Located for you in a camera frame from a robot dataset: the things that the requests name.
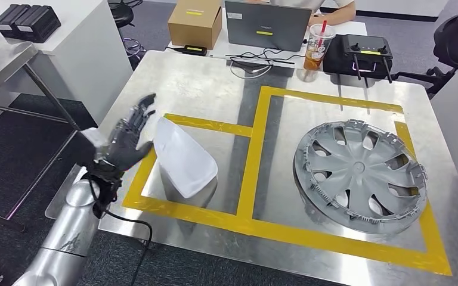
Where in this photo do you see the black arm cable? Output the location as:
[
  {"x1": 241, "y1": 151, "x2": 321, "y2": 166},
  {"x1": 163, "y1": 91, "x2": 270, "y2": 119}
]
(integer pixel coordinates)
[{"x1": 88, "y1": 178, "x2": 154, "y2": 286}]

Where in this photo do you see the grey looped cable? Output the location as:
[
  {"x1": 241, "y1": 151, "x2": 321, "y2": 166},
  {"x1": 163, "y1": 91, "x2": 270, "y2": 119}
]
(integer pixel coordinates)
[{"x1": 228, "y1": 59, "x2": 274, "y2": 80}]

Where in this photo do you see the black joystick controller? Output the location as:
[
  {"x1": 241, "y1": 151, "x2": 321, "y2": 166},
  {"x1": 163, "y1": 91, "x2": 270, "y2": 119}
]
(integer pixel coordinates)
[{"x1": 322, "y1": 33, "x2": 394, "y2": 85}]

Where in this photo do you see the black desk cable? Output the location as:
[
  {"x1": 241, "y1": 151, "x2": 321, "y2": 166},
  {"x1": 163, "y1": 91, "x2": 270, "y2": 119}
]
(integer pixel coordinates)
[{"x1": 225, "y1": 47, "x2": 307, "y2": 68}]

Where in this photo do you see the brown cardboard box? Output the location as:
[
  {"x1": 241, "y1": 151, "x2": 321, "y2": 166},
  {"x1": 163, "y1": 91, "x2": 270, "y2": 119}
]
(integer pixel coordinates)
[{"x1": 168, "y1": 0, "x2": 223, "y2": 51}]

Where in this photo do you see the coiled cable bundle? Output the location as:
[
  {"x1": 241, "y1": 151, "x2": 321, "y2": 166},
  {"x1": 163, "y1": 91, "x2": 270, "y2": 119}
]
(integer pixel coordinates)
[{"x1": 122, "y1": 37, "x2": 147, "y2": 71}]

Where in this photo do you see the white plastic part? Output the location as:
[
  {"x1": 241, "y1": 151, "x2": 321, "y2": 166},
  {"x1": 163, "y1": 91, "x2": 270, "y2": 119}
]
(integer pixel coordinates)
[{"x1": 153, "y1": 116, "x2": 219, "y2": 200}]

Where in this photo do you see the grey laptop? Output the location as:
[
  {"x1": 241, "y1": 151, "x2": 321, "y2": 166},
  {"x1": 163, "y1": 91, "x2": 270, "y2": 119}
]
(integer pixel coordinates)
[{"x1": 224, "y1": 0, "x2": 313, "y2": 53}]

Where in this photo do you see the black round stool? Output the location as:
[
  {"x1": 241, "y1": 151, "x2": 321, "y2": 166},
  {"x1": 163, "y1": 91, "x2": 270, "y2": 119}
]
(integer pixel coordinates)
[{"x1": 107, "y1": 0, "x2": 146, "y2": 29}]

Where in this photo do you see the black ribbed battery box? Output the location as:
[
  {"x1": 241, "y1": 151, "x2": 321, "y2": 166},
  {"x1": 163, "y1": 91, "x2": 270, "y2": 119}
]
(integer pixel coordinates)
[
  {"x1": 0, "y1": 4, "x2": 32, "y2": 39},
  {"x1": 16, "y1": 5, "x2": 62, "y2": 43}
]

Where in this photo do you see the black power adapter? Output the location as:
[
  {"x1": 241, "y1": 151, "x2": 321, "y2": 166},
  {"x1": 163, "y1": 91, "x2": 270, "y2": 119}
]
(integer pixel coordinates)
[{"x1": 183, "y1": 44, "x2": 209, "y2": 57}]

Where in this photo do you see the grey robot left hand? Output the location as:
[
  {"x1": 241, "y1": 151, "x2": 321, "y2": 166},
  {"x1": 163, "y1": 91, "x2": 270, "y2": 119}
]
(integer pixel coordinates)
[{"x1": 94, "y1": 93, "x2": 158, "y2": 173}]

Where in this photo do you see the clear plastic drink cup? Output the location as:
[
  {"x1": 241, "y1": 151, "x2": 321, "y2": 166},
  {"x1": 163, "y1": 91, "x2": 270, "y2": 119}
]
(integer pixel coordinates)
[{"x1": 302, "y1": 23, "x2": 337, "y2": 72}]

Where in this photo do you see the white desk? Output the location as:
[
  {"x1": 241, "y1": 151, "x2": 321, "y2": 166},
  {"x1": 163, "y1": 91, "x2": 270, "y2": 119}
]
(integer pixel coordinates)
[{"x1": 165, "y1": 8, "x2": 369, "y2": 71}]

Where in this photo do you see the yellow bench tape marking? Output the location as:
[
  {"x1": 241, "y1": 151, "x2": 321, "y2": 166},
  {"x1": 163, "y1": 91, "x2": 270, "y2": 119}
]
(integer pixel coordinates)
[{"x1": 122, "y1": 85, "x2": 453, "y2": 277}]

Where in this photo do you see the grey wheel hubcap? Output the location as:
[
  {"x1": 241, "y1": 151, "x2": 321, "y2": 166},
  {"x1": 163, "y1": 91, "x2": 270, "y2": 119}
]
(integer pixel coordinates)
[{"x1": 293, "y1": 119, "x2": 429, "y2": 236}]

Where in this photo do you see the red drinking straw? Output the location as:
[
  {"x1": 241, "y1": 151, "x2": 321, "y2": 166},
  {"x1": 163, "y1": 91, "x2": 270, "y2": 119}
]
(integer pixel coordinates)
[{"x1": 317, "y1": 20, "x2": 328, "y2": 49}]

